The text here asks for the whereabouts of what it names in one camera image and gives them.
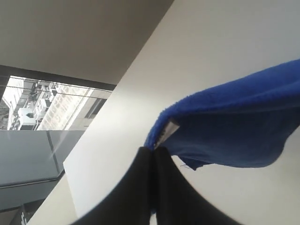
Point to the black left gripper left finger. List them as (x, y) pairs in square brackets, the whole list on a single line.
[(128, 203)]

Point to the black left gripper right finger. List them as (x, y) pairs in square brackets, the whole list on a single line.
[(176, 202)]

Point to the blue microfiber towel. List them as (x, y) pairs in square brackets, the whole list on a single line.
[(244, 123)]

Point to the grey glass railing panel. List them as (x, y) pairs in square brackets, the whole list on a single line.
[(33, 188)]

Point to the building outside window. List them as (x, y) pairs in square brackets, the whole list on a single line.
[(31, 104)]

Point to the dark window frame post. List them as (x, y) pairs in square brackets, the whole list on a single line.
[(7, 70)]

